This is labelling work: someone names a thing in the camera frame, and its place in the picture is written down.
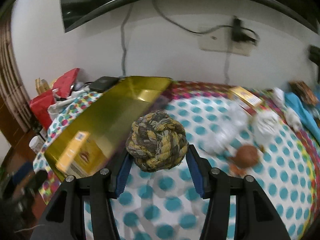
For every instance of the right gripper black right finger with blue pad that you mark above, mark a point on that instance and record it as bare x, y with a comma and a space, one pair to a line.
255, 217

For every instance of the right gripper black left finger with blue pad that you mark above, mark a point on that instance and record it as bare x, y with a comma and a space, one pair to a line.
63, 217

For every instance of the brown monkey plush toy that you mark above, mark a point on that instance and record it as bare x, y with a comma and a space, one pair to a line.
246, 157

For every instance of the large white sock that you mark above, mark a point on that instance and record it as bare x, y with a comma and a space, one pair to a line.
265, 125

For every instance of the yellow grey rope ball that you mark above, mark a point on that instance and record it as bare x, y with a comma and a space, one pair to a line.
157, 142

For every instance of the white plastic jar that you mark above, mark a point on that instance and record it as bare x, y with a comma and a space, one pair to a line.
36, 144

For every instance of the gold cardboard box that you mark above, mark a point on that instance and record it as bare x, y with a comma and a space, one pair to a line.
109, 119

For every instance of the clear plastic bottle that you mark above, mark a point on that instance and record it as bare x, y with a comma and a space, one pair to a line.
228, 130

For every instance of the white rolled sock near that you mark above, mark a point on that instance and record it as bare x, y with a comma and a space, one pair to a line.
293, 119

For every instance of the blue cloth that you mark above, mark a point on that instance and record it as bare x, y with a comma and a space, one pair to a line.
293, 101

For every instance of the red paper bag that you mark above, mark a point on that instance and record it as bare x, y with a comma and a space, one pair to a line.
48, 96

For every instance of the white rolled sock far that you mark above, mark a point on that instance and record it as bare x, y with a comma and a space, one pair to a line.
278, 97

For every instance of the yellow medicine box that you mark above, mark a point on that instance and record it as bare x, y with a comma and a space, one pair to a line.
244, 98

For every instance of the brown snack packet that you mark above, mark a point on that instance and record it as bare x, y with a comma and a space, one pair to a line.
304, 92

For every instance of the black flat device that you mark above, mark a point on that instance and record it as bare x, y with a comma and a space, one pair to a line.
103, 84

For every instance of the black power adapter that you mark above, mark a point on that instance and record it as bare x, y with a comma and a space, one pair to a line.
238, 33

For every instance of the black clamp mount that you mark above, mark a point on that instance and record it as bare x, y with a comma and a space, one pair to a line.
314, 54

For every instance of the white wall socket plate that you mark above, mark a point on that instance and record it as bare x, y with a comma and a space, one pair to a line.
220, 41

